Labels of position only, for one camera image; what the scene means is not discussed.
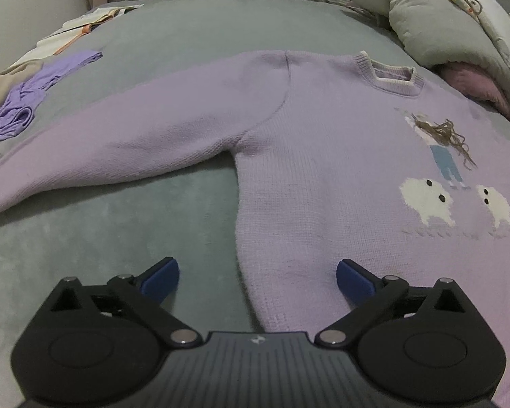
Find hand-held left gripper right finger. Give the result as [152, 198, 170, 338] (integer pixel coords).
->
[313, 258, 456, 347]

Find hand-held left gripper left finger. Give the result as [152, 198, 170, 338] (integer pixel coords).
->
[52, 257, 203, 347]

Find lilac knitted sweater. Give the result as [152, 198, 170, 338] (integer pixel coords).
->
[0, 50, 510, 334]

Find grey bed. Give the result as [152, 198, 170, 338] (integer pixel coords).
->
[0, 0, 510, 408]

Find thin purple garment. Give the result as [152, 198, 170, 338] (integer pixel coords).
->
[0, 50, 104, 141]

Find pink cushion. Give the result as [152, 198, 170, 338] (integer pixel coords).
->
[444, 62, 510, 130]

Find beige garment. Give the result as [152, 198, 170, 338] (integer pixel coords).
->
[0, 60, 41, 125]

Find white cloth with orange stripe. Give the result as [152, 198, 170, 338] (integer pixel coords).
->
[36, 4, 145, 56]

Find light grey flower-outline pillow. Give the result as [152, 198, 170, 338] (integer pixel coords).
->
[465, 0, 510, 75]

